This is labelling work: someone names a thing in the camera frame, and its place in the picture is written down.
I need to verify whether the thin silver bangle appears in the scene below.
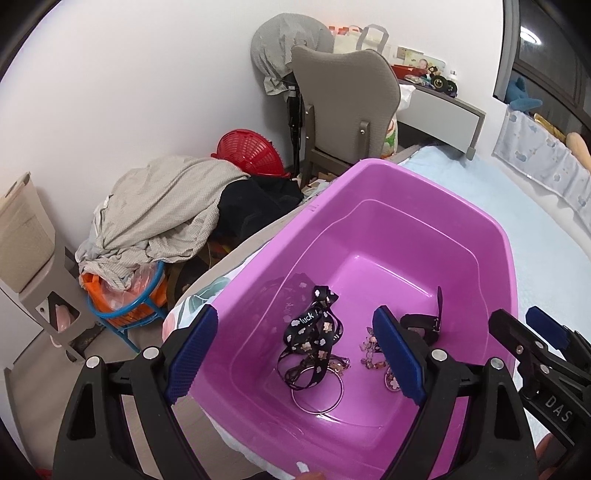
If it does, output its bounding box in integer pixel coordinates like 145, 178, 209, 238
290, 360, 348, 416

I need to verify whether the grey chair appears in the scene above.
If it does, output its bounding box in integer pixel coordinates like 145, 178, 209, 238
291, 46, 401, 184

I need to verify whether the white tote bag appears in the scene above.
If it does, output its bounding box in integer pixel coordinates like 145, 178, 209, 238
332, 24, 391, 60

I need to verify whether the black wrist watch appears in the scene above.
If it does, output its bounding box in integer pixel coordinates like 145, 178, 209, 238
400, 287, 444, 346

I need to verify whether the grey clothes pile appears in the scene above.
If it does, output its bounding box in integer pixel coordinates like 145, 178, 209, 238
75, 156, 249, 291

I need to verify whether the purple plastic basin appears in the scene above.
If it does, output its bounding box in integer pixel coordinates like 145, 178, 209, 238
190, 160, 518, 479

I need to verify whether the black clothes heap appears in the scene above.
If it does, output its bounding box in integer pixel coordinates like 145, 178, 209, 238
214, 176, 304, 243

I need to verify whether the grey cloth on chair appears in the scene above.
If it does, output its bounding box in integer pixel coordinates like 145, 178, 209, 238
250, 13, 335, 96

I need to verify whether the orange bag under clothes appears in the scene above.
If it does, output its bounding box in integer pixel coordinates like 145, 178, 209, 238
80, 262, 168, 329

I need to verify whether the brown cord strap with clasp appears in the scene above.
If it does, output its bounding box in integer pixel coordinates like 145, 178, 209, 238
276, 347, 352, 392

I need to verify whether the red plastic basket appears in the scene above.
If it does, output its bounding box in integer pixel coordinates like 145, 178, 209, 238
211, 129, 290, 178

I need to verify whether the beaded charm bracelet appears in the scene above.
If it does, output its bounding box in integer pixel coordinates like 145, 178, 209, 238
359, 326, 394, 372

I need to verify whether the blue patterned bed bumper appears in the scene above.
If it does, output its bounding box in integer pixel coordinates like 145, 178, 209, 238
493, 107, 590, 230

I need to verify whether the beige paper bag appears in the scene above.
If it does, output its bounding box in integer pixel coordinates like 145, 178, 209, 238
0, 172, 56, 293

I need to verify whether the grey shelf stand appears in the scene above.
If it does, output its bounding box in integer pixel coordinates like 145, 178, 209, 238
17, 234, 99, 362

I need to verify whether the white flower bear keychain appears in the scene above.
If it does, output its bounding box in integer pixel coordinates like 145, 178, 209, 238
384, 367, 401, 392

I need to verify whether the blue shark plush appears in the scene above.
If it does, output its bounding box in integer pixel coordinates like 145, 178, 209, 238
505, 76, 543, 113

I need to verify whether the white plastic bag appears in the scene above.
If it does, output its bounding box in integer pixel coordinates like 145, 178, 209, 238
381, 85, 416, 159

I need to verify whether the person's right hand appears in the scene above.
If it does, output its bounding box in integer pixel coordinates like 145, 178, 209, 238
536, 434, 566, 480

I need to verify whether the grey white desk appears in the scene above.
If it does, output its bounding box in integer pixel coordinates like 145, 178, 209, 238
397, 81, 486, 160

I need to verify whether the black toy on desk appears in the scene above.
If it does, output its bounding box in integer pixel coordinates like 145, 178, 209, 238
426, 66, 458, 98

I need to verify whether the black patterned lanyard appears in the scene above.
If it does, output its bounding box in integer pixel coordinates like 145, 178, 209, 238
281, 284, 346, 386

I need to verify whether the light blue bed blanket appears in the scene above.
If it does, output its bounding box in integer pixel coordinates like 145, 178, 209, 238
402, 147, 590, 338

